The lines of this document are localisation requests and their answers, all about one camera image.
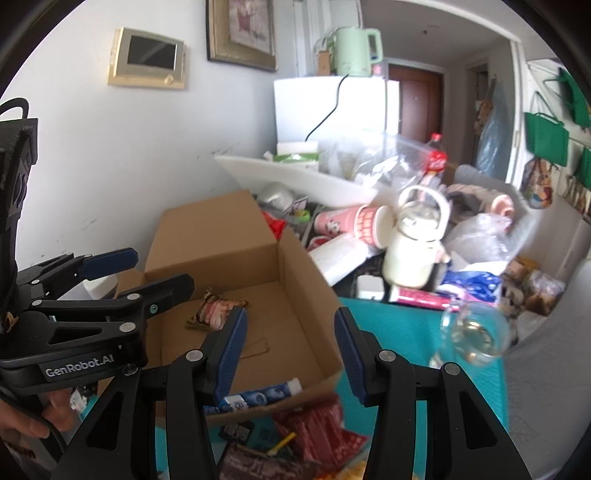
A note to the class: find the clear glass cup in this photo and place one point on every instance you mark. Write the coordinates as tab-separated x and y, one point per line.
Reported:
475	337

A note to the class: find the crumpled clear plastic bag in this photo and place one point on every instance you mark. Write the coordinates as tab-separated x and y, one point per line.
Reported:
480	235

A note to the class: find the brown cardboard box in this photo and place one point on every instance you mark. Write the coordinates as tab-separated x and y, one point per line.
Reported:
277	318

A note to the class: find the pink slippers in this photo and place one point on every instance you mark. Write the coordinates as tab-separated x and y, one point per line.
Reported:
501	203

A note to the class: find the white fridge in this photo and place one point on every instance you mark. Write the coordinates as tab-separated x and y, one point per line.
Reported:
318	110

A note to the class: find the person's left hand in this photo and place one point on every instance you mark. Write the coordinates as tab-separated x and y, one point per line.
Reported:
27	424

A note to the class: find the green white container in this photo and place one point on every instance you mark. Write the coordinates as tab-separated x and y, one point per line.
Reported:
298	154

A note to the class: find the pink striped paper cup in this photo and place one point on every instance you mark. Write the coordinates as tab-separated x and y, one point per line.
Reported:
374	226

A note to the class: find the green tote bag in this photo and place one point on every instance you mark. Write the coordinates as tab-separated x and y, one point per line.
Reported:
572	101
585	168
547	136

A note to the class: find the brown door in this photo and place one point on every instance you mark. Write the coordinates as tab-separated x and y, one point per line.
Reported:
418	101

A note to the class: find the blue white candy roll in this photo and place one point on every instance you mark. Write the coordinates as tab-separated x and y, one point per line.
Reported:
258	397

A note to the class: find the white foam board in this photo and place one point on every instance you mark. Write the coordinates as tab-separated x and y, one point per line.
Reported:
286	177

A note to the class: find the pink cartoon paper cup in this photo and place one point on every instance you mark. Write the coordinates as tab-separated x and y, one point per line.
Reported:
334	224

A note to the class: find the gold wall intercom panel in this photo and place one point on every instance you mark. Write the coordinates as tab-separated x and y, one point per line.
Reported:
147	57

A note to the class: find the colourful printed bag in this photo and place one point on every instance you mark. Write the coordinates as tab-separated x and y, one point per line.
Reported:
538	184

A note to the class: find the clear zip plastic bag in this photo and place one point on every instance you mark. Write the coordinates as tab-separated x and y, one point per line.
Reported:
388	152

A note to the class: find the blue white plastic bag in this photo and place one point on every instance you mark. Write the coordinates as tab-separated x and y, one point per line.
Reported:
471	284

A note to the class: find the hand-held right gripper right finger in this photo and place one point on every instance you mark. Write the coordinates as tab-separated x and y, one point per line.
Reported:
348	355

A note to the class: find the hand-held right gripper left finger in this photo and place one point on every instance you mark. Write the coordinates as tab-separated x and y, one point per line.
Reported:
233	350

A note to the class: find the red snack packet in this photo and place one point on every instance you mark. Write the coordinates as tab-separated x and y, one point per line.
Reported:
323	429

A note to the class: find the dark maroon snack packet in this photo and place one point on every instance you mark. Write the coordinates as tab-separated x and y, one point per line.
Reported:
258	464

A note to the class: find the black printed packet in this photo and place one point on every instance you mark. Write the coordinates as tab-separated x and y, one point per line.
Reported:
238	431

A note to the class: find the green electric kettle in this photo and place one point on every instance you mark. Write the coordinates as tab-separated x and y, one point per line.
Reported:
355	50

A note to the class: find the pink flat box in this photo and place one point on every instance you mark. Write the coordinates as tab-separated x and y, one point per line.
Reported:
422	297

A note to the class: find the brown pink snack packet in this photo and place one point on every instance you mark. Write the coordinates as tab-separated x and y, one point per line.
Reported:
214	309

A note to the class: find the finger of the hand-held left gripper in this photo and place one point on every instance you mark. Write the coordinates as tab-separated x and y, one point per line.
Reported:
111	261
161	290

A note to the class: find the teal table mat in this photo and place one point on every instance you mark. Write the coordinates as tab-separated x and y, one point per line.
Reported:
415	332

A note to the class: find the white paper roll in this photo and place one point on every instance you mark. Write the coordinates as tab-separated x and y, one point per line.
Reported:
337	258

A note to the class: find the brown snack bags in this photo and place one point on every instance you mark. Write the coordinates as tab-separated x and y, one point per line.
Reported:
535	286

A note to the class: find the cola bottle red cap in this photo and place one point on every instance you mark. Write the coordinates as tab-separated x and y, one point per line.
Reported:
435	159

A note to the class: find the silver foil object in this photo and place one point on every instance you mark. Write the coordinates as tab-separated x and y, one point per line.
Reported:
274	194

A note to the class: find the framed wall picture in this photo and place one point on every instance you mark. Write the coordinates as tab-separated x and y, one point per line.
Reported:
242	32

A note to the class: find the hanging blue plastic bag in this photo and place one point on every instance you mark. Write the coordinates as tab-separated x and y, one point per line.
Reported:
494	138

